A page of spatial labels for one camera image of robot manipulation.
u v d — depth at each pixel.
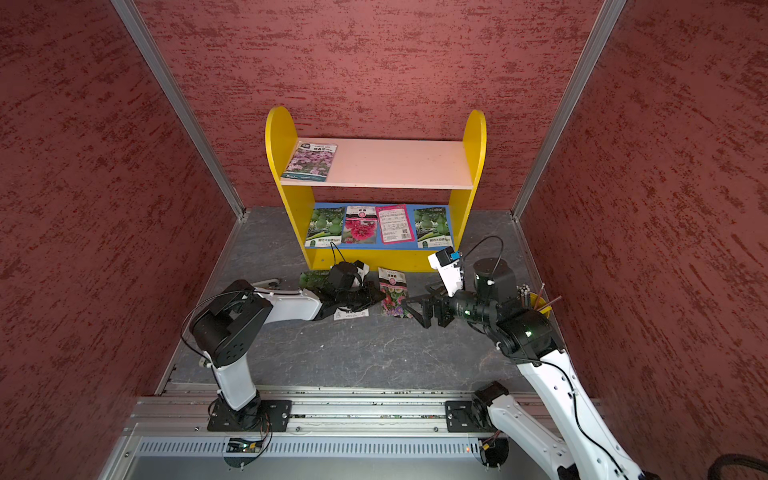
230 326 0.49
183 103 0.88
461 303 0.55
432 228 0.97
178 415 0.76
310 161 0.76
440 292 0.56
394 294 0.94
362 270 0.89
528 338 0.43
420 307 0.55
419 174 0.76
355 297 0.81
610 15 0.71
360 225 0.97
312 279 1.00
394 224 0.97
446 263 0.55
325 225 0.97
